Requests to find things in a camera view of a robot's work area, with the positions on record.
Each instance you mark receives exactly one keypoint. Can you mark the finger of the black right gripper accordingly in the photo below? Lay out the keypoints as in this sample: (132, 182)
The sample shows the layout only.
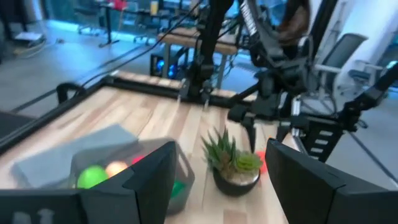
(282, 132)
(250, 132)

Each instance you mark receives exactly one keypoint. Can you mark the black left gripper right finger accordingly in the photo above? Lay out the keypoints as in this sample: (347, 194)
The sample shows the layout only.
(308, 193)

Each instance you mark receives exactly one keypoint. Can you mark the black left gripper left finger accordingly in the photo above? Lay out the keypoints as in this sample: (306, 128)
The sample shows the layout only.
(146, 193)

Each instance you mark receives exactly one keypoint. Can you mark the orange toy fruit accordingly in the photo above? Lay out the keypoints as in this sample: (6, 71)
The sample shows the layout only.
(261, 161)

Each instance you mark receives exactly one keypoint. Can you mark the dark green toy pepper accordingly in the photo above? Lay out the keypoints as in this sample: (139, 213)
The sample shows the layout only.
(178, 189)

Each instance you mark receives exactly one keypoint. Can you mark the red toy apple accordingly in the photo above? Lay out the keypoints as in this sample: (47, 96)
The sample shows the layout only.
(137, 159)

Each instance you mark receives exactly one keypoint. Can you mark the pale orange toy peach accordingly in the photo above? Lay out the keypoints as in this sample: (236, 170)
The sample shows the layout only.
(115, 168)

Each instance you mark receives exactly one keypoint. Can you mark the light green toy mango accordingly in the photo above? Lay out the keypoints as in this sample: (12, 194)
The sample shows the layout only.
(91, 176)

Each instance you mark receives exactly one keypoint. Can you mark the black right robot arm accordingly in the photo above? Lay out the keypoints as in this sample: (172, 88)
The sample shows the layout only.
(270, 34)

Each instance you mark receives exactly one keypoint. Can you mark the succulent plant in black pot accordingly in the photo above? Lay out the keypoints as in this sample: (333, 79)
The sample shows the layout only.
(233, 168)

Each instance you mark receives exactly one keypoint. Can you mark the grey translucent plastic container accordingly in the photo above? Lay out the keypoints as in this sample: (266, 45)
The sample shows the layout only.
(186, 174)

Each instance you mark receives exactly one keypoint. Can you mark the grey office chair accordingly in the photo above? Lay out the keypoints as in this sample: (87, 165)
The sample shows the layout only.
(339, 59)

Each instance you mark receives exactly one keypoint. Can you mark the person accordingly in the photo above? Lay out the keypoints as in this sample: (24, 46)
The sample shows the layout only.
(293, 21)

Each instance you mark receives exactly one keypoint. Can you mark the folded grey-blue cloth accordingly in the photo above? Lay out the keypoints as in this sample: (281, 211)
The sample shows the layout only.
(62, 155)

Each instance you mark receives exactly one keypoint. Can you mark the wooden background table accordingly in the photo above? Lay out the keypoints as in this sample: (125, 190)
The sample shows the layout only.
(186, 35)

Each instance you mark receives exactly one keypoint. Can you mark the computer tower with blue lights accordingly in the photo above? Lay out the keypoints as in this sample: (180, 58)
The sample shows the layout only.
(163, 66)

